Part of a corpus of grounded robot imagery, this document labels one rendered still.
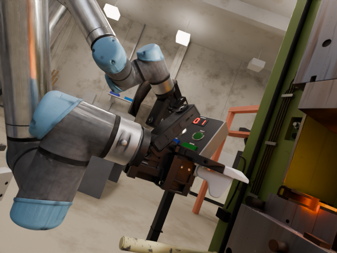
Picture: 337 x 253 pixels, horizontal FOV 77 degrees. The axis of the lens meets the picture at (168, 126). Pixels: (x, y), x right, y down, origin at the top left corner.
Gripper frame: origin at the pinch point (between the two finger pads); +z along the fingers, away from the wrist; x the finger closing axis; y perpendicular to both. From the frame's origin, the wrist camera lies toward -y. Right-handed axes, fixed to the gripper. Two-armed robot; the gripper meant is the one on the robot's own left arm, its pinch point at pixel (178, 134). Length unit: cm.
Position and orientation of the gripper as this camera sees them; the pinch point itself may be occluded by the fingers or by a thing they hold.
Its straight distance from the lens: 85.1
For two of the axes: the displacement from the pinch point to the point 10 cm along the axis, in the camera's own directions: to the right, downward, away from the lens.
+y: 6.2, -6.5, 4.4
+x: -7.1, -2.2, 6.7
